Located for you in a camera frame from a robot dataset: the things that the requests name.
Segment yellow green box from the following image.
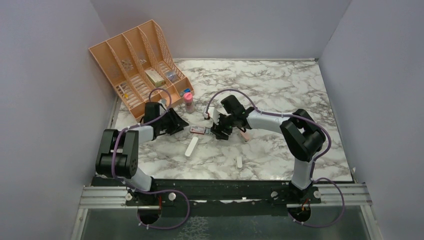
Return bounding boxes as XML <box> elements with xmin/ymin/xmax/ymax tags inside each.
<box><xmin>144</xmin><ymin>68</ymin><xmax>165</xmax><ymax>88</ymax></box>

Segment long white stapler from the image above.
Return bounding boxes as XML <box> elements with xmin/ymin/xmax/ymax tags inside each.
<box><xmin>184</xmin><ymin>136</ymin><xmax>199</xmax><ymax>159</ymax></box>

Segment peach plastic desk organizer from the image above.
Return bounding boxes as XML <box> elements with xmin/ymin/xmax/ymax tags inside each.
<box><xmin>88</xmin><ymin>19</ymin><xmax>194</xmax><ymax>121</ymax></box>

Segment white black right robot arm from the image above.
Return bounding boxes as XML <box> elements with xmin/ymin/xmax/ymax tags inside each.
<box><xmin>203</xmin><ymin>95</ymin><xmax>330</xmax><ymax>204</ymax></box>

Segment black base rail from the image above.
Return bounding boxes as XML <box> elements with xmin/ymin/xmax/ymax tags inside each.
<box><xmin>91</xmin><ymin>177</ymin><xmax>321</xmax><ymax>218</ymax></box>

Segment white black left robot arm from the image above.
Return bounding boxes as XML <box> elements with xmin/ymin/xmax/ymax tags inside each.
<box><xmin>95</xmin><ymin>102</ymin><xmax>189</xmax><ymax>206</ymax></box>

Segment staple box tray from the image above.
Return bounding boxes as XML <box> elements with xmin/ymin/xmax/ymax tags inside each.
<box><xmin>204</xmin><ymin>128</ymin><xmax>212</xmax><ymax>135</ymax></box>

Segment pink cap glue bottle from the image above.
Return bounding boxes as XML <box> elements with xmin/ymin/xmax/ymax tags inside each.
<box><xmin>183</xmin><ymin>92</ymin><xmax>195</xmax><ymax>114</ymax></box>

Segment red staple box sleeve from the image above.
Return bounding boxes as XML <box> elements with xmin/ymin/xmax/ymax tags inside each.
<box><xmin>190</xmin><ymin>126</ymin><xmax>206</xmax><ymax>135</ymax></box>

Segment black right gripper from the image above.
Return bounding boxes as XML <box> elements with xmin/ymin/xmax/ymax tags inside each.
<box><xmin>210</xmin><ymin>112</ymin><xmax>237</xmax><ymax>141</ymax></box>

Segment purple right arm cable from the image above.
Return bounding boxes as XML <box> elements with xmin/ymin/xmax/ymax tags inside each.
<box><xmin>204</xmin><ymin>88</ymin><xmax>346</xmax><ymax>229</ymax></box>

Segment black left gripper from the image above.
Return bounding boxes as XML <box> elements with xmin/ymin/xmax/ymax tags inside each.
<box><xmin>156</xmin><ymin>107</ymin><xmax>189</xmax><ymax>135</ymax></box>

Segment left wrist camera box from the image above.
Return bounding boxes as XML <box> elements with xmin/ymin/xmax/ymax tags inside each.
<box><xmin>158</xmin><ymin>98</ymin><xmax>167</xmax><ymax>107</ymax></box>

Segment clear bag of clips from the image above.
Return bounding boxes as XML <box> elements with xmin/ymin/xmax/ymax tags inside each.
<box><xmin>165</xmin><ymin>70</ymin><xmax>179</xmax><ymax>83</ymax></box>

